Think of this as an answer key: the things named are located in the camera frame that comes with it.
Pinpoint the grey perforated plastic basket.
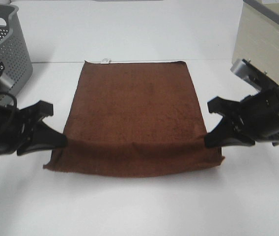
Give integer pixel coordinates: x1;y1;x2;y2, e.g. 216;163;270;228
0;4;33;95

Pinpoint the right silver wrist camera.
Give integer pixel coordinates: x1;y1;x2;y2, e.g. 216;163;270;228
230;58;278;93

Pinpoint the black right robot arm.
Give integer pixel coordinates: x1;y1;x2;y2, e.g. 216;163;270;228
204;87;279;148

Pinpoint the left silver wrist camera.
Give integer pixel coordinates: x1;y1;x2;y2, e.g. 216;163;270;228
0;73;15;91

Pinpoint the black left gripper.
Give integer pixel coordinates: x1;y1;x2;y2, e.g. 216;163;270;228
0;92;68;156

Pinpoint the beige plastic bin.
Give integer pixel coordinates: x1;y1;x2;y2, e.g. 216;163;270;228
232;0;279;85

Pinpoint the brown towel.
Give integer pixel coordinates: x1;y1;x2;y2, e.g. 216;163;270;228
44;61;224;177

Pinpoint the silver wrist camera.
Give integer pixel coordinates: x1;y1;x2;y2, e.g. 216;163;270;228
230;58;278;93
0;73;15;91

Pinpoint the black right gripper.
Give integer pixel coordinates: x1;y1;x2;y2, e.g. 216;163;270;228
204;87;279;148

